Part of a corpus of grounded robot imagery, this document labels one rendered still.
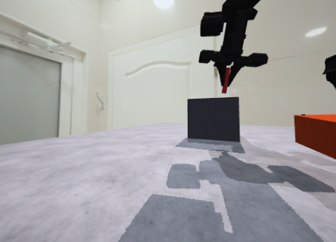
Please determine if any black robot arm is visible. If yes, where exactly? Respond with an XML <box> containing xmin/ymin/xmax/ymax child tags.
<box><xmin>200</xmin><ymin>0</ymin><xmax>336</xmax><ymax>89</ymax></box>

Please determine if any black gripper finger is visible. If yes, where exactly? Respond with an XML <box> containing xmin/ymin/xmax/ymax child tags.
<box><xmin>213</xmin><ymin>61</ymin><xmax>227</xmax><ymax>86</ymax></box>
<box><xmin>227</xmin><ymin>63</ymin><xmax>247</xmax><ymax>87</ymax></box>

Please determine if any red peg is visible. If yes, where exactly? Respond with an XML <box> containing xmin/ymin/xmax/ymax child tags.
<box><xmin>222</xmin><ymin>68</ymin><xmax>230</xmax><ymax>94</ymax></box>

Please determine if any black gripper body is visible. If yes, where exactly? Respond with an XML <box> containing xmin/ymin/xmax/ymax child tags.
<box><xmin>199</xmin><ymin>30</ymin><xmax>269</xmax><ymax>68</ymax></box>

